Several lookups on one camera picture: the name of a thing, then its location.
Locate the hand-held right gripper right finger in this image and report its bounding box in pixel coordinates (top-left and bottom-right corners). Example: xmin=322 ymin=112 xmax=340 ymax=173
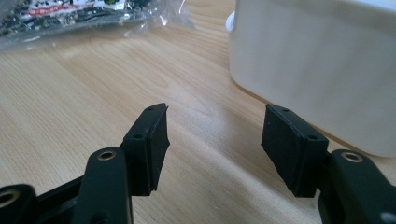
xmin=261 ymin=104 xmax=330 ymax=199

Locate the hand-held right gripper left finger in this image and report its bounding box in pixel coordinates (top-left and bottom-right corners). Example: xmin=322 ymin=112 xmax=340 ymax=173
xmin=120 ymin=103 xmax=171 ymax=197

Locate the white plastic container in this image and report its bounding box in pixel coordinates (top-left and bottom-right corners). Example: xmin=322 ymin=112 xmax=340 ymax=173
xmin=225 ymin=0 xmax=396 ymax=159

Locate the clear plastic snack bag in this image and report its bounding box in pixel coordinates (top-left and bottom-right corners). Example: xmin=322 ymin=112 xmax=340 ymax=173
xmin=0 ymin=0 xmax=195 ymax=53

